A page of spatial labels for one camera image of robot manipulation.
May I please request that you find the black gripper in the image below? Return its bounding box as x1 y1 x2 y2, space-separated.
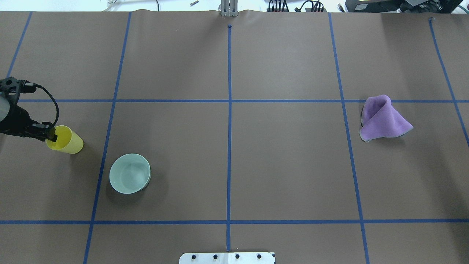
0 106 58 142

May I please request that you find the yellow plastic cup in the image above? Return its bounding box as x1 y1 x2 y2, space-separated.
45 125 84 154

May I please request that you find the purple cloth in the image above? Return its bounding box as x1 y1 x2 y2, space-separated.
359 95 414 142

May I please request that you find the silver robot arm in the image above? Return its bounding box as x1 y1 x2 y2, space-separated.
0 98 58 142

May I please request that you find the mint green bowl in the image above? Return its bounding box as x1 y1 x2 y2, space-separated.
109 153 151 194

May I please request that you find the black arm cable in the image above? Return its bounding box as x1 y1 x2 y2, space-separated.
33 84 60 127

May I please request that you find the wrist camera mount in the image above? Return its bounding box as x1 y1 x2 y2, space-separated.
0 77 37 106

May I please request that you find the aluminium frame post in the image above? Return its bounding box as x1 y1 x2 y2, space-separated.
219 0 239 17

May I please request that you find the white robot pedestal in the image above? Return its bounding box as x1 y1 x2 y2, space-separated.
179 252 276 264

